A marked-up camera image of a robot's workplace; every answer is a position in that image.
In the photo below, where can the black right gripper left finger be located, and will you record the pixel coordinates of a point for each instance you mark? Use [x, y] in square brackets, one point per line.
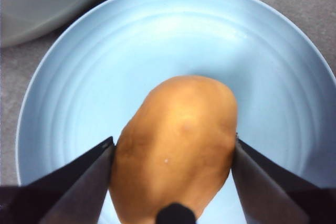
[65, 195]

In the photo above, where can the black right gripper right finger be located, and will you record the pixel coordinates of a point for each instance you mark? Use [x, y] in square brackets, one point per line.
[275, 195]

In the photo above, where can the brown potato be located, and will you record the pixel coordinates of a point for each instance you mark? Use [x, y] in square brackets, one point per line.
[170, 142]

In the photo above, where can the blue round plate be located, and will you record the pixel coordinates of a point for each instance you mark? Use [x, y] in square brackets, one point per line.
[168, 37]

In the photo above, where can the pale green electric steamer pot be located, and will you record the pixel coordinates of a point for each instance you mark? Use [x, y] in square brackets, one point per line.
[39, 3]

